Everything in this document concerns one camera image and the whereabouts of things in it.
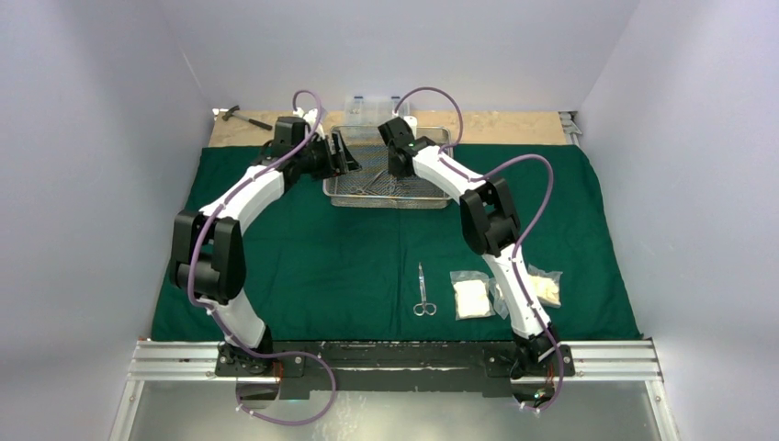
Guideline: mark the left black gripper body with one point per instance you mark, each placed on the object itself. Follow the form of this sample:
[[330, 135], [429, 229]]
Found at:
[[337, 166]]

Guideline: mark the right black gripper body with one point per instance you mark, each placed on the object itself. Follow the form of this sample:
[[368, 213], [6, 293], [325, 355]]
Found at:
[[396, 165]]

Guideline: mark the metal wire mesh tray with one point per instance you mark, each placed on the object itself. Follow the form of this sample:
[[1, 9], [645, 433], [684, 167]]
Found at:
[[367, 146]]

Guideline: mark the dark green surgical drape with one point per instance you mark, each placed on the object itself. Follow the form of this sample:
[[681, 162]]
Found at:
[[320, 272]]

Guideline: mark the white gauze packet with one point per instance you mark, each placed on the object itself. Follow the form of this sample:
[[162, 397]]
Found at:
[[471, 293]]

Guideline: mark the silver surgical scissors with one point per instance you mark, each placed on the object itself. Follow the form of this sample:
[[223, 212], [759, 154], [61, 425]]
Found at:
[[424, 307]]

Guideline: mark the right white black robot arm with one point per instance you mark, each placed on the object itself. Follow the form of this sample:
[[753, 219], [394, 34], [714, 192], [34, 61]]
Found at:
[[490, 226]]

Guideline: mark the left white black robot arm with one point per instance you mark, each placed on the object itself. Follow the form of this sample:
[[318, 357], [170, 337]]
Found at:
[[208, 256]]

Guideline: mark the metal surgical instruments pile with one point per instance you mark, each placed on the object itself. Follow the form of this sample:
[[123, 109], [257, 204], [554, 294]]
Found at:
[[382, 184]]

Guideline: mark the clear plastic compartment box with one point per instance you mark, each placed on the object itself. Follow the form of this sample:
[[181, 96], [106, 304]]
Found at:
[[373, 110]]

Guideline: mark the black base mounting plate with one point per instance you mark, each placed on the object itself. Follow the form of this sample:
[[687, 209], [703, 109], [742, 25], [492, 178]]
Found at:
[[490, 369]]

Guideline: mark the small black-handled hammer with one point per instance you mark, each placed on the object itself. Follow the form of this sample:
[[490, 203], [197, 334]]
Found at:
[[235, 113]]

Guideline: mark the right side aluminium rail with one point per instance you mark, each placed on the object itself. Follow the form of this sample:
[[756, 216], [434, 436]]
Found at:
[[571, 130]]

